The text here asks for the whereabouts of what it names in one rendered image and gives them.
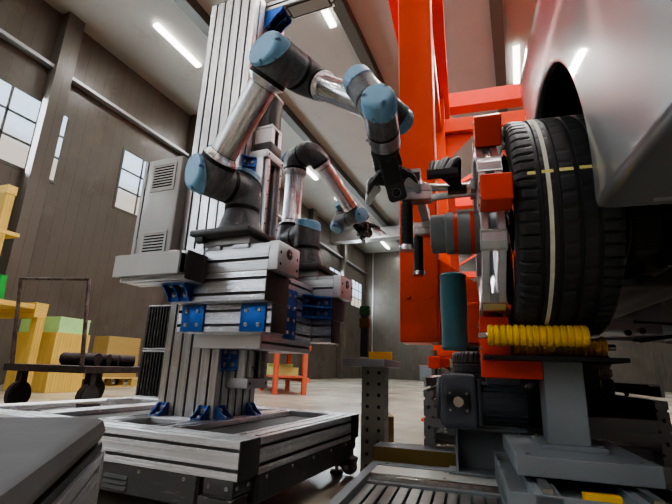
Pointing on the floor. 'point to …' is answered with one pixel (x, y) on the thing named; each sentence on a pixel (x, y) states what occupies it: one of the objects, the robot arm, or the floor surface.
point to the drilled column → (373, 411)
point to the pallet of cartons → (118, 354)
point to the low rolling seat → (50, 460)
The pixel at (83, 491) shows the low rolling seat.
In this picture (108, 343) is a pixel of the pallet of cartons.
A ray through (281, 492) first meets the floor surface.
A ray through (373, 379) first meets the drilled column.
